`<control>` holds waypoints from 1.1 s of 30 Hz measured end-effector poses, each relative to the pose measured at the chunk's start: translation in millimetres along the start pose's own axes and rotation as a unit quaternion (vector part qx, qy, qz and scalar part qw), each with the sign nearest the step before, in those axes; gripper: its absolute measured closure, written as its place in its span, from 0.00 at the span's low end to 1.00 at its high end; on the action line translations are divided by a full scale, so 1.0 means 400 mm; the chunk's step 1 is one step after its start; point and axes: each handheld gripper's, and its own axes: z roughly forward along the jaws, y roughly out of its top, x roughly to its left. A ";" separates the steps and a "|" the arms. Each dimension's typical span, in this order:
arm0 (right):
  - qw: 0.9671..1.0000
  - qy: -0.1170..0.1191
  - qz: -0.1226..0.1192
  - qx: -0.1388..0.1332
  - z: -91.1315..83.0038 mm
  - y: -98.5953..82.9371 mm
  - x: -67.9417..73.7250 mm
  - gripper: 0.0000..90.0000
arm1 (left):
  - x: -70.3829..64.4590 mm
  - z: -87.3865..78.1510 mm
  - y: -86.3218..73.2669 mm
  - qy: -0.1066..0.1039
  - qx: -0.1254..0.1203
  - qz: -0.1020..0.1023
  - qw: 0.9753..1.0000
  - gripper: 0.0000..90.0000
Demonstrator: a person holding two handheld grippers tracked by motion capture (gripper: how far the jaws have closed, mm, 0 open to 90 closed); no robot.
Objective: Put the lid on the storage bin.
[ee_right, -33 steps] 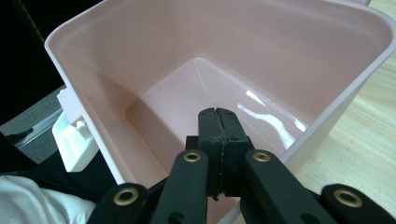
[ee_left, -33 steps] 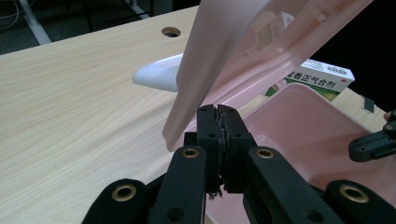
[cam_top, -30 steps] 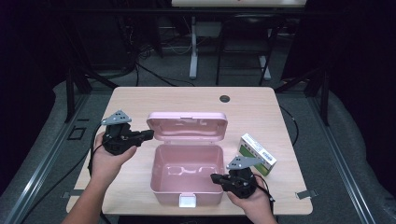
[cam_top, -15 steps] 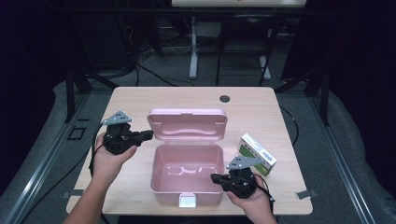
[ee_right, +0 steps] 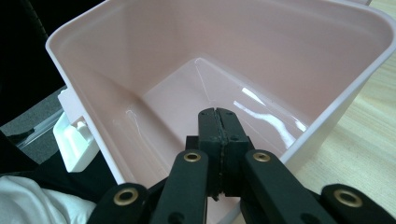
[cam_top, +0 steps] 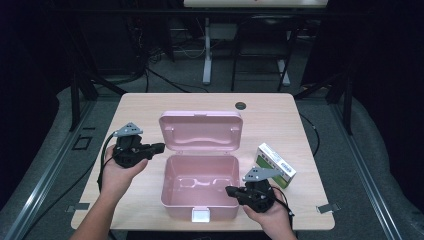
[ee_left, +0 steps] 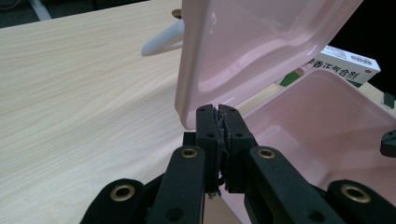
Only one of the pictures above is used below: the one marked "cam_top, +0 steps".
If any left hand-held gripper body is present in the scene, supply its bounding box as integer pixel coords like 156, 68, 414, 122
113, 122, 154, 169

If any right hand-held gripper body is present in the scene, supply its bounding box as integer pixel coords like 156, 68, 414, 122
238, 166, 284, 214

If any pink storage box white handle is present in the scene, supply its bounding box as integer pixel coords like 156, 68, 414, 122
158, 110, 244, 224

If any white green medicine box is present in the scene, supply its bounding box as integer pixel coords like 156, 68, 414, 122
254, 142, 297, 190

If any person's right hand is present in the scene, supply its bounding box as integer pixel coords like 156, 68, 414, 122
242, 191, 293, 234

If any person's left hand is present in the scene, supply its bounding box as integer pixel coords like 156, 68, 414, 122
99, 145, 149, 201

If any grey tape strip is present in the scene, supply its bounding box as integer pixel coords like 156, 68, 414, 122
65, 202, 91, 213
316, 202, 342, 215

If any black metal stand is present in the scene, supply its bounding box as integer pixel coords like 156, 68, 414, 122
68, 66, 128, 133
293, 66, 354, 136

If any long white desk leg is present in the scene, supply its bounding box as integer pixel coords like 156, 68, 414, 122
202, 17, 213, 86

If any short white desk leg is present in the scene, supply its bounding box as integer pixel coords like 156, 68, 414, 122
277, 59, 291, 87

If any left hand-held gripper cable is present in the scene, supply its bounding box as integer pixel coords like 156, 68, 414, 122
97, 132, 118, 194

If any hand-held gripper cable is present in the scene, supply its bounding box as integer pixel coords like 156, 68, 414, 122
97, 132, 118, 194
271, 186, 295, 231

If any right hand-held gripper cable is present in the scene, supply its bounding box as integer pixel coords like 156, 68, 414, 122
271, 186, 295, 231

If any thin black floor cable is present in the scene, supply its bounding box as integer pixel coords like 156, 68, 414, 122
21, 159, 99, 240

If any metal floor rail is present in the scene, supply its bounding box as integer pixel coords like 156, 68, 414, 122
328, 99, 405, 240
0, 99, 98, 240

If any black cable beside table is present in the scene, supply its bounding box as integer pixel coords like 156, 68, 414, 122
299, 113, 321, 158

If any white cable under desk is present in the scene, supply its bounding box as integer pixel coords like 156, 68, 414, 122
179, 43, 206, 60

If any black metal chair frame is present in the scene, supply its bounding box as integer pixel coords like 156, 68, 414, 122
230, 14, 299, 93

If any black horizontal frame bar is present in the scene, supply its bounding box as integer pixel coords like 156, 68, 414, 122
66, 8, 334, 18

